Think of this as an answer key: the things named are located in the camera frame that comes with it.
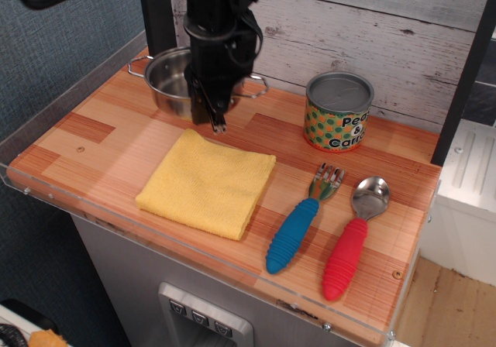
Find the black vertical post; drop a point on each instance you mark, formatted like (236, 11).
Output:
(158, 20)
(467, 78)

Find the black vertical post right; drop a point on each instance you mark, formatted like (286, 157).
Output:
(467, 78)

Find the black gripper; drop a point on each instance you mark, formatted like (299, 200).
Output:
(220, 60)

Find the peas and carrots toy can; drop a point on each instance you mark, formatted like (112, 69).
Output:
(337, 109)

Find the orange plush object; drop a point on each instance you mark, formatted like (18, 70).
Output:
(46, 338)

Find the white cabinet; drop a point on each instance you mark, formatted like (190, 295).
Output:
(459, 233)

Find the grey dispenser panel with buttons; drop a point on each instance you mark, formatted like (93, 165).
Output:
(192, 321)

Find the yellow folded towel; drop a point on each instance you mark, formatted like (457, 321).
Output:
(207, 186)

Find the black vertical post left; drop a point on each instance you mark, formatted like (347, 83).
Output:
(158, 20)

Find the small stainless steel pot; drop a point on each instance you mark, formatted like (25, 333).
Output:
(169, 76)

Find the clear acrylic table guard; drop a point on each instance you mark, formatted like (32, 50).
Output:
(91, 150)

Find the spoon with red handle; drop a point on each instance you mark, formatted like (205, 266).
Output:
(370, 199)

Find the fork with blue handle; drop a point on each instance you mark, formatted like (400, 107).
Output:
(288, 238)

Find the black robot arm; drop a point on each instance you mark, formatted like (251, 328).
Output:
(214, 15)

